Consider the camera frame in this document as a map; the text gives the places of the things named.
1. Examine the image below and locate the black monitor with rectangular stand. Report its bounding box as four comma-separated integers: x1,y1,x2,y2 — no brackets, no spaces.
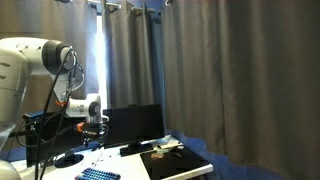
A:
102,103,166,158

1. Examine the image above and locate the black monitor with round stand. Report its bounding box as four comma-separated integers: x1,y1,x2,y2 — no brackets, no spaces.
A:
22,111,88,169

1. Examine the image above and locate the black desk mat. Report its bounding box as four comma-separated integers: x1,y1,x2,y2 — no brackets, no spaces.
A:
139,145,211,180

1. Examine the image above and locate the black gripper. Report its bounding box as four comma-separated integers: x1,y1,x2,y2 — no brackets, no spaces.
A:
81,122,110,148

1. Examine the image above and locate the narrow grey curtain panel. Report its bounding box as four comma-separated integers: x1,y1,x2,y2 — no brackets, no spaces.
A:
102,0,157,109

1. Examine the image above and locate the metal curtain rod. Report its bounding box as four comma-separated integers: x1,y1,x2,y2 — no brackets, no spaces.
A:
85,0,158,15

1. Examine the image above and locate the small colourful object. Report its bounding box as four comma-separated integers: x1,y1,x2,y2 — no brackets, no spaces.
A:
150,152,165,160

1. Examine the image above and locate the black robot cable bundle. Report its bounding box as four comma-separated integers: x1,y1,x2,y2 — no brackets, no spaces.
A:
15,45,86,180

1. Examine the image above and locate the wide grey curtain panel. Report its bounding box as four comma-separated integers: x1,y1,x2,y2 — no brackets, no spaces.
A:
161,0,320,180

